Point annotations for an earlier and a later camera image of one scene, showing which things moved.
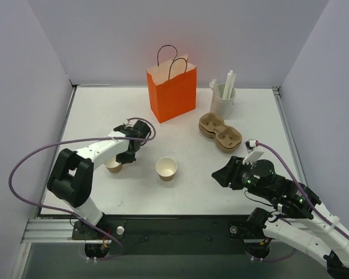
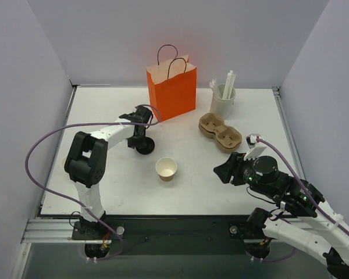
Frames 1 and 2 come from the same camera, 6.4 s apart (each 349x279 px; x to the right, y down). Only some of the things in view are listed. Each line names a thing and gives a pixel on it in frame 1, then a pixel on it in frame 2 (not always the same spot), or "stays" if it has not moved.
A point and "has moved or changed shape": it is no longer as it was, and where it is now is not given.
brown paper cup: (113, 166) has moved or changed shape
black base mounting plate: (168, 234) stays
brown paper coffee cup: (166, 167) stays
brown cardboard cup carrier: (227, 138) stays
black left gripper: (127, 157) → (136, 140)
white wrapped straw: (229, 85) stays
